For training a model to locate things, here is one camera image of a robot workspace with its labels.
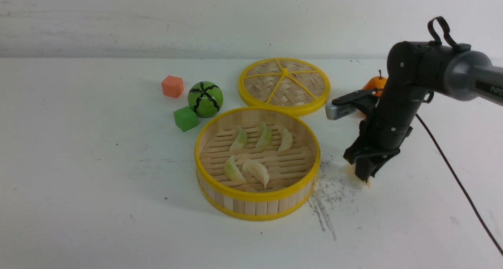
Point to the white dumpling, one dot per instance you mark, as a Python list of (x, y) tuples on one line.
[(286, 139), (353, 179), (258, 171)]

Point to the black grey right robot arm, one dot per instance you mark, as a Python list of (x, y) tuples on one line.
[(416, 71)]

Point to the green toy watermelon ball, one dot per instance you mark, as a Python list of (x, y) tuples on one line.
[(205, 99)]

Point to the yellow bamboo steamer tray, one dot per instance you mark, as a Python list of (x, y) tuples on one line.
[(293, 173)]

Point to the orange toy pear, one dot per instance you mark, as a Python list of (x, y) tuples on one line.
[(376, 84)]

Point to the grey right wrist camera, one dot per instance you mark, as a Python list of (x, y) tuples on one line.
[(363, 100)]

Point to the orange foam cube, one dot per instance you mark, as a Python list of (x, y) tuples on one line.
[(172, 86)]

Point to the green foam cube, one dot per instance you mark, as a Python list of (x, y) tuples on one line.
[(186, 119)]

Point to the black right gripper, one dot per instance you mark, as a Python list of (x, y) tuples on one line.
[(380, 138)]

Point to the green dumpling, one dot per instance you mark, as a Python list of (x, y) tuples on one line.
[(241, 140), (265, 137), (231, 170)]

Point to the yellow bamboo steamer lid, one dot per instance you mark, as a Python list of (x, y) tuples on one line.
[(287, 85)]

